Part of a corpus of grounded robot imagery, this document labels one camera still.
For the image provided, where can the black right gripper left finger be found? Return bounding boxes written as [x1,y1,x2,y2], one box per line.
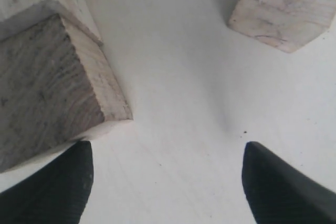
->
[1,141,94,223]

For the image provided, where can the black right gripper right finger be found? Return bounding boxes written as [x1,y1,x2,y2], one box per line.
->
[242,142,335,223]

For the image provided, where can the second largest wooden cube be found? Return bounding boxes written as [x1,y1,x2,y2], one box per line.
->
[1,0,132,172]

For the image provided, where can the smallest wooden cube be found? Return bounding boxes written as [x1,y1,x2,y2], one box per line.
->
[228,0,335,53]

